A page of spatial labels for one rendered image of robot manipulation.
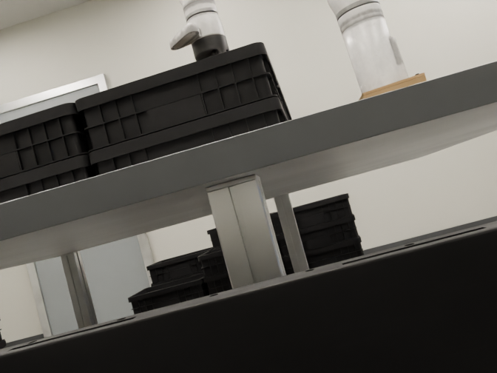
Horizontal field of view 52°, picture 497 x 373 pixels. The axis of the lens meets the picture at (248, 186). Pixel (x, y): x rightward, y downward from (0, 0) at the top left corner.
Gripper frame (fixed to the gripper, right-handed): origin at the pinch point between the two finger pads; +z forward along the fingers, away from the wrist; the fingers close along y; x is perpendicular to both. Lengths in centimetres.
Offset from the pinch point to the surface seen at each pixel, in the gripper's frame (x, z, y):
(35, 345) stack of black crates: 61, 26, -65
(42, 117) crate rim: 31.6, -6.4, 18.7
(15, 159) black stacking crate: 37.0, 0.1, 24.9
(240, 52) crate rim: 2.3, -6.7, -11.5
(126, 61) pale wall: -141, -131, 297
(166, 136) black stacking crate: 15.1, 4.6, 1.6
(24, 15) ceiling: -80, -192, 340
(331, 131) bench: 26, 18, -48
